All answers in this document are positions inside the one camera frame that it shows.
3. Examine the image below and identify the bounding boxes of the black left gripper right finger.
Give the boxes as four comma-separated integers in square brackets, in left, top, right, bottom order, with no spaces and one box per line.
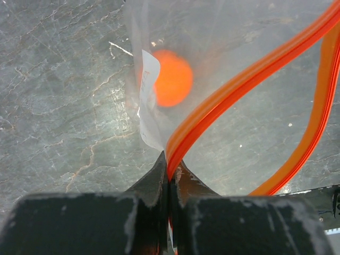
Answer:
[169,163,336,254]

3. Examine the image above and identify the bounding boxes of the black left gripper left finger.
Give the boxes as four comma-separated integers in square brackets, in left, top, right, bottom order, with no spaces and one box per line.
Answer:
[1,154,168,254]

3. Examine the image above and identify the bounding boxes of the toy orange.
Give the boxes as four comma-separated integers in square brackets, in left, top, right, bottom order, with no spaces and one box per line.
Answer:
[153,49,193,107]

